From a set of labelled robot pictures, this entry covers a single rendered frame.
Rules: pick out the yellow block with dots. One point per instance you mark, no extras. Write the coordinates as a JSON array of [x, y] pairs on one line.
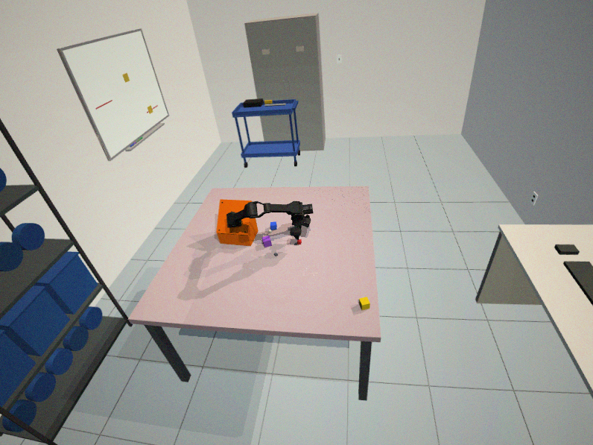
[[364, 303]]

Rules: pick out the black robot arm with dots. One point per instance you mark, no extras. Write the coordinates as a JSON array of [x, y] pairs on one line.
[[295, 209]]

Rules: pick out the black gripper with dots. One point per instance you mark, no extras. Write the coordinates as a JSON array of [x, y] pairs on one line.
[[296, 232]]

